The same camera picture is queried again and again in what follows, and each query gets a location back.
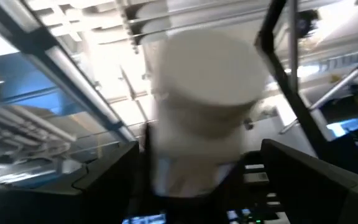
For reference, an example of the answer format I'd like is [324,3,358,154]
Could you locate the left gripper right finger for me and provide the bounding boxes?
[261,139,354,224]

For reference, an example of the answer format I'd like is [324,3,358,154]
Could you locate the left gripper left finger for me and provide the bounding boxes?
[73,141,142,224]

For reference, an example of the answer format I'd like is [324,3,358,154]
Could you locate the white bottle teal label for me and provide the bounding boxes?
[149,27,269,198]

